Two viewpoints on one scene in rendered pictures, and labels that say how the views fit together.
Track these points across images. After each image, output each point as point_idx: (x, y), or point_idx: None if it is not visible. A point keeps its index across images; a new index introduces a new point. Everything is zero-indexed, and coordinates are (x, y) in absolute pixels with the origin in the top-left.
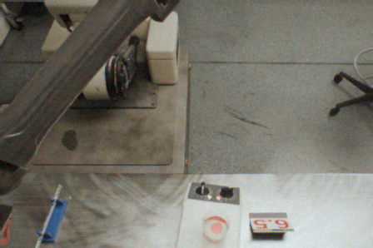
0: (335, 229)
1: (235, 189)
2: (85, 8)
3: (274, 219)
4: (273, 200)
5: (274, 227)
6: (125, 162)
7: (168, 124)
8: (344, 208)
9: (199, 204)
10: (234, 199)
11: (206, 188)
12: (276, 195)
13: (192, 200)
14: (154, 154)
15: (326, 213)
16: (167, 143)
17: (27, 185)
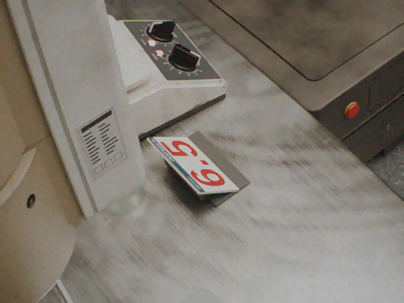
0: (286, 275)
1: (210, 72)
2: None
3: (216, 170)
4: (257, 151)
5: (184, 165)
6: (249, 26)
7: (377, 26)
8: (347, 265)
9: (114, 29)
10: (177, 72)
11: (170, 36)
12: (275, 149)
13: (125, 27)
14: (304, 47)
15: (309, 244)
16: (343, 50)
17: None
